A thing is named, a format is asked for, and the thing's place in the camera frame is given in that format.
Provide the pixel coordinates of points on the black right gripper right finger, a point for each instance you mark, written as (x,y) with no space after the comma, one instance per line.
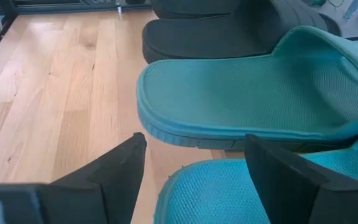
(291,193)

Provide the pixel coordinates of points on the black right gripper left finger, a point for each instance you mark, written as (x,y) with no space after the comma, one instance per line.
(113,193)

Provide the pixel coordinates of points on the teal slide sandal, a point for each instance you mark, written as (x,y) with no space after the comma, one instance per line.
(244,93)
(210,196)

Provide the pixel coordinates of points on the dark navy slide sandal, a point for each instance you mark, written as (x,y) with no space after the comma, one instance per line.
(204,37)
(194,7)

